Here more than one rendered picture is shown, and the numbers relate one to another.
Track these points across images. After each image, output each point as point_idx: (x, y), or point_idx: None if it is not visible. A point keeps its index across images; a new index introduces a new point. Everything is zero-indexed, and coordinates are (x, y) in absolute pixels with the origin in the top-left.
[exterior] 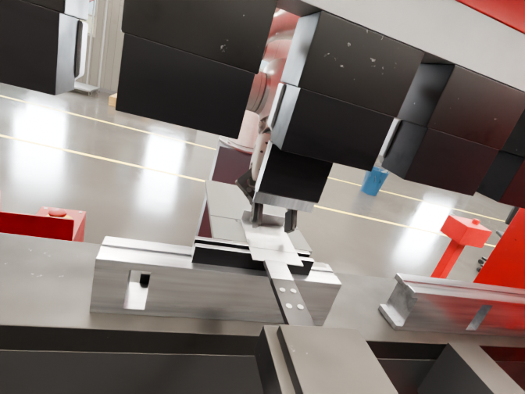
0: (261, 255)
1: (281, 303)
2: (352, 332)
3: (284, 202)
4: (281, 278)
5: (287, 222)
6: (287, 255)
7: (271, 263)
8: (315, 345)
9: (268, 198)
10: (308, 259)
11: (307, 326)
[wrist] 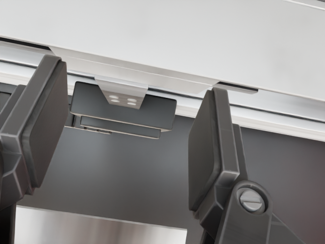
0: (90, 68)
1: (106, 98)
2: (149, 137)
3: (88, 232)
4: (120, 93)
5: (198, 143)
6: (174, 81)
7: (109, 84)
8: (106, 130)
9: (32, 227)
10: (235, 90)
11: (106, 129)
